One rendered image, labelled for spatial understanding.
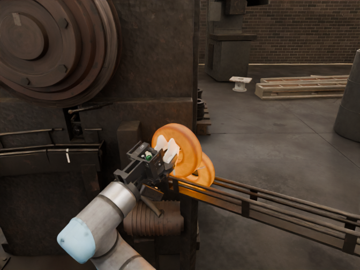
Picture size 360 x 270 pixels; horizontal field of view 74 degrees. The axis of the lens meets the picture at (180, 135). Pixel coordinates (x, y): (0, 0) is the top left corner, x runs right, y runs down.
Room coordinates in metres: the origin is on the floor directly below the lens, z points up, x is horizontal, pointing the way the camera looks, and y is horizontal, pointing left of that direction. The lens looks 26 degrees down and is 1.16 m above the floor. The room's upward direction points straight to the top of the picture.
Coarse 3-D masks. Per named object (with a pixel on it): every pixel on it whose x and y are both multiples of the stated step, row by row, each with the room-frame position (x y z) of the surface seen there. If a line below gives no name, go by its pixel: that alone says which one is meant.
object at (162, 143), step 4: (160, 136) 0.56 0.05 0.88; (160, 140) 0.56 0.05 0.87; (164, 140) 0.57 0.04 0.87; (156, 144) 0.55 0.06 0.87; (160, 144) 0.56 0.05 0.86; (164, 144) 0.57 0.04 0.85; (156, 148) 0.55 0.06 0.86; (160, 148) 0.56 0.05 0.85; (164, 148) 0.57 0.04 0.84; (164, 152) 0.56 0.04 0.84
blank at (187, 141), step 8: (160, 128) 0.60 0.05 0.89; (168, 128) 0.59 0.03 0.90; (176, 128) 0.57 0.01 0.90; (184, 128) 0.58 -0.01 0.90; (168, 136) 0.59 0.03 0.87; (176, 136) 0.57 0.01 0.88; (184, 136) 0.56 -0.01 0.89; (192, 136) 0.56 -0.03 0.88; (152, 144) 0.62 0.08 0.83; (184, 144) 0.56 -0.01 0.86; (192, 144) 0.54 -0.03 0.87; (184, 152) 0.55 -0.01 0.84; (192, 152) 0.54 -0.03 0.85; (200, 152) 0.55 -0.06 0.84; (184, 160) 0.55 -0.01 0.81; (192, 160) 0.54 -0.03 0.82; (200, 160) 0.55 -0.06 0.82; (176, 168) 0.57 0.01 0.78; (184, 168) 0.55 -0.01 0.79; (192, 168) 0.54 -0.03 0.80; (176, 176) 0.57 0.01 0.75; (184, 176) 0.55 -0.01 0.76
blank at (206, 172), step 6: (180, 150) 0.69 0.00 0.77; (180, 156) 0.68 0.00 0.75; (204, 156) 0.65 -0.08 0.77; (204, 162) 0.63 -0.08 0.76; (210, 162) 0.64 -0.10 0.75; (198, 168) 0.64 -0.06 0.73; (204, 168) 0.62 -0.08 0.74; (210, 168) 0.62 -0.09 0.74; (198, 174) 0.64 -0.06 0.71; (204, 174) 0.62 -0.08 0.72; (210, 174) 0.61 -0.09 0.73; (192, 180) 0.65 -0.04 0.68; (198, 180) 0.64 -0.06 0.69; (204, 180) 0.62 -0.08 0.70; (210, 180) 0.61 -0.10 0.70
